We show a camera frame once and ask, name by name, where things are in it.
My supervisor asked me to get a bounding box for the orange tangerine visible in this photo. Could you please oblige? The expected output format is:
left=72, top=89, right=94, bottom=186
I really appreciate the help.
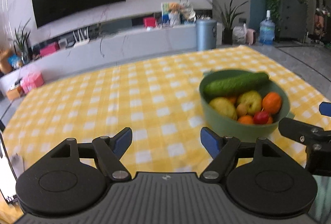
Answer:
left=227, top=96, right=237, bottom=105
left=262, top=92, right=282, bottom=115
left=237, top=115, right=254, bottom=124
left=266, top=116, right=273, bottom=124

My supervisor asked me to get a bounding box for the round green pear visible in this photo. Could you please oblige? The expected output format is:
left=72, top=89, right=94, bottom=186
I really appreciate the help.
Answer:
left=209, top=97, right=237, bottom=120

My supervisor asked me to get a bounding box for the small red fruit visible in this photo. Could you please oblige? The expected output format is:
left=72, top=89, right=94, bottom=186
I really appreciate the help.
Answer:
left=253, top=111, right=270, bottom=125

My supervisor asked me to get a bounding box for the large yellow-green pear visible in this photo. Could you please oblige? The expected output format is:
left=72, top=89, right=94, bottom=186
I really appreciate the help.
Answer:
left=237, top=91, right=262, bottom=115

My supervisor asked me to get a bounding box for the green cucumber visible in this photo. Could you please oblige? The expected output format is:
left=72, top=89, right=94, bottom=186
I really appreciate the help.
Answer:
left=203, top=72, right=269, bottom=97

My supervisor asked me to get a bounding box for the orange tangerine back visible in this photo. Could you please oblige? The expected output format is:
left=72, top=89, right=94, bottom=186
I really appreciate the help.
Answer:
left=266, top=116, right=273, bottom=124

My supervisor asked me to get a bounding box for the green colander bowl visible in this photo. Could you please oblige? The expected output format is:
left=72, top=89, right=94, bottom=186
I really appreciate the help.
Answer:
left=199, top=69, right=295, bottom=142

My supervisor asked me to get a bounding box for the yellow checkered tablecloth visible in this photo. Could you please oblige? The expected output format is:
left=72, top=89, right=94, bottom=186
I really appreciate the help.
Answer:
left=3, top=46, right=330, bottom=173

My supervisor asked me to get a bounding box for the dark grey drawer cabinet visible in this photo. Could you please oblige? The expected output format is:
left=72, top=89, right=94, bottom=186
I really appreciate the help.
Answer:
left=279, top=0, right=307, bottom=41

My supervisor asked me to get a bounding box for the blue water bottle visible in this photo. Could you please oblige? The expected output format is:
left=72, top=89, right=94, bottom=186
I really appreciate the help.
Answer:
left=259, top=10, right=276, bottom=45

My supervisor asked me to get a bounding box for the pink small appliance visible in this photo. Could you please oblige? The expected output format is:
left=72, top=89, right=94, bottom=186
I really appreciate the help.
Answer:
left=246, top=29, right=256, bottom=45

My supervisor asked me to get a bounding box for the pink storage box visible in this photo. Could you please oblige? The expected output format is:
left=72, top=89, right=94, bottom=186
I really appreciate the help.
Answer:
left=20, top=72, right=44, bottom=94

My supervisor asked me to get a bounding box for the white wifi router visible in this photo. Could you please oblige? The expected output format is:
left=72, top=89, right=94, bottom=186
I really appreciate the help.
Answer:
left=72, top=27, right=90, bottom=47

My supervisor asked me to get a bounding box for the cardboard box on floor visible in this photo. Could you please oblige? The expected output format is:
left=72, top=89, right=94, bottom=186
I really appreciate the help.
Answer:
left=6, top=85, right=24, bottom=101

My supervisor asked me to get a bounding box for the white plastic bag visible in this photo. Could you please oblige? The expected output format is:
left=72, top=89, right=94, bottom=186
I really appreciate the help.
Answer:
left=232, top=23, right=247, bottom=45

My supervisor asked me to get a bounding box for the white tv console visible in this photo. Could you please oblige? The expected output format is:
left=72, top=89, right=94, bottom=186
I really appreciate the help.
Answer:
left=1, top=24, right=198, bottom=93

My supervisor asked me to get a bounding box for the pink box on console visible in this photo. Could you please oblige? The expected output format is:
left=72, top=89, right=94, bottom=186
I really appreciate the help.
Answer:
left=39, top=42, right=60, bottom=56

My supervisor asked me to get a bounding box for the blue-grey pedal bin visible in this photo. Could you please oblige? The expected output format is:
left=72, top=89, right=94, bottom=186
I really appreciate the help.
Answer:
left=196, top=19, right=217, bottom=51

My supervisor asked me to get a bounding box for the potted plant by bin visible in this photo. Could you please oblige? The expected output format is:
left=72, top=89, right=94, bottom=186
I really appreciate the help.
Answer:
left=206, top=0, right=248, bottom=45

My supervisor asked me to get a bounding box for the copper vase with flowers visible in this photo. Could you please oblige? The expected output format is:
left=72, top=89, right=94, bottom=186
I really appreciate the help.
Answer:
left=0, top=49, right=13, bottom=74

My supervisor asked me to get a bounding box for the red box on console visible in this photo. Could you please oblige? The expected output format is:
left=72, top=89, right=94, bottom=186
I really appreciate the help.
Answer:
left=143, top=17, right=157, bottom=28

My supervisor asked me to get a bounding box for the potted plant on console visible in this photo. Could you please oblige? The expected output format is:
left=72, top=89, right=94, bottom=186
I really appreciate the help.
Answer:
left=13, top=19, right=31, bottom=65

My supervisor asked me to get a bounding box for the teddy bear toy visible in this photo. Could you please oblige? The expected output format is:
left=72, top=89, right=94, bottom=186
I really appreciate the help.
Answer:
left=168, top=2, right=181, bottom=26

